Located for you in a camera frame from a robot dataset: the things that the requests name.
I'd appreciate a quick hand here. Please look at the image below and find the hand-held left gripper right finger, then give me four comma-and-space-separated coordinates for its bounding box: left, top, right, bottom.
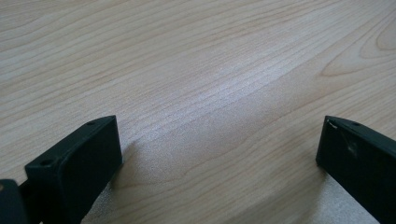
315, 115, 396, 224

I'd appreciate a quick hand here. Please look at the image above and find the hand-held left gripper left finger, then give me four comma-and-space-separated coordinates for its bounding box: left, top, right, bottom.
18, 115, 124, 224

